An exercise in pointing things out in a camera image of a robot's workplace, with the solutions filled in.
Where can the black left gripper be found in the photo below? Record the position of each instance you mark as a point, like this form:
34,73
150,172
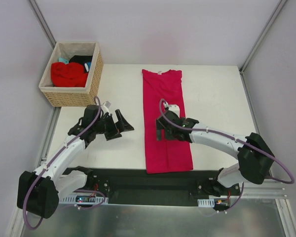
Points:
112,128

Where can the right white cable duct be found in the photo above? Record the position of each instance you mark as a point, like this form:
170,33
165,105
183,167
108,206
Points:
206,203

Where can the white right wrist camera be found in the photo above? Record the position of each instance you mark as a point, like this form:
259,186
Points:
172,107

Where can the red t shirt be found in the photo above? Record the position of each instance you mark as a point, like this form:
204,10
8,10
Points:
68,75

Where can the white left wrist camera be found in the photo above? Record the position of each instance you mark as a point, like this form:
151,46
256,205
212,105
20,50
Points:
105,109

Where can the white cable duct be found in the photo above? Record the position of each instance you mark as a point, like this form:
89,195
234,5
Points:
84,199
206,203

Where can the black t shirt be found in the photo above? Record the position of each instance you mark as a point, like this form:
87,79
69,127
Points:
84,60

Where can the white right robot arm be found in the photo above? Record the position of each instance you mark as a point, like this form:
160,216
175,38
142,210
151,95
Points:
251,151

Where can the aluminium frame post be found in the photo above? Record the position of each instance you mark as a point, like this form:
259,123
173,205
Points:
42,22
263,34

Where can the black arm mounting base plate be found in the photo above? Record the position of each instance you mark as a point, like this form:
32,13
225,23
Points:
137,187

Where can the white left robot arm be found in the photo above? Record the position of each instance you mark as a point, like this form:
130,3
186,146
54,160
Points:
40,191

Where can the aluminium frame rail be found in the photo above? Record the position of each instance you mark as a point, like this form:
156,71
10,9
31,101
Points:
270,189

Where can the left aluminium frame post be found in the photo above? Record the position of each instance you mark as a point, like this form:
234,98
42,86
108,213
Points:
42,22

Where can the right aluminium frame post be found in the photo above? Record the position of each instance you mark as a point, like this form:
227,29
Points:
263,34

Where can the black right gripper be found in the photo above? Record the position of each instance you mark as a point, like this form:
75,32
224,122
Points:
160,127

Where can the wicker basket with liner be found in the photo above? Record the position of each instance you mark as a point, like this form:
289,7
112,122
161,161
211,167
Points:
73,96

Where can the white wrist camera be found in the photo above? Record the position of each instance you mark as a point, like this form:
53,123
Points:
105,109
172,107

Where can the left white cable duct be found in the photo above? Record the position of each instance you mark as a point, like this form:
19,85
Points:
84,199

